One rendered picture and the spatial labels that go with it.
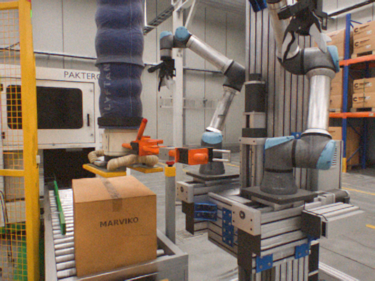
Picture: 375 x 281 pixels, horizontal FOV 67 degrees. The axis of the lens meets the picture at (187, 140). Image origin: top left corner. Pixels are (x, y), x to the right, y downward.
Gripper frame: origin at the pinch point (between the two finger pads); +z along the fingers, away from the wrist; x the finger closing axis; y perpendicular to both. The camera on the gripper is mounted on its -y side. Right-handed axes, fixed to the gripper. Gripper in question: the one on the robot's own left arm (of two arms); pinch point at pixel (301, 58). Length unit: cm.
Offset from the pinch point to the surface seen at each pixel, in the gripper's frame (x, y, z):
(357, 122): 433, 802, 18
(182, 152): 21.9, -29.1, 29.2
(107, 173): 63, -43, 41
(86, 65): 956, 110, -175
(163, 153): 34, -30, 30
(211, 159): 18.8, -19.7, 31.6
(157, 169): 65, -19, 42
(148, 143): 51, -29, 28
